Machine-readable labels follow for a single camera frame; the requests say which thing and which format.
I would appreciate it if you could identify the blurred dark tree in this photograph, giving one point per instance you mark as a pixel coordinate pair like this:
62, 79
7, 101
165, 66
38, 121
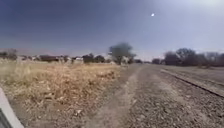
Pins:
120, 52

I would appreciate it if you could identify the dry yellow grass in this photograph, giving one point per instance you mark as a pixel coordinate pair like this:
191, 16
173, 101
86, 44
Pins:
53, 83

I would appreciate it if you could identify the group of bare trees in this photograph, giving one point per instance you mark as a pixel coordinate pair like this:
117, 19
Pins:
190, 58

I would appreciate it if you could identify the railway track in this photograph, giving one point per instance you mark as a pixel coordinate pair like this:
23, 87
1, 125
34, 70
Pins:
196, 83

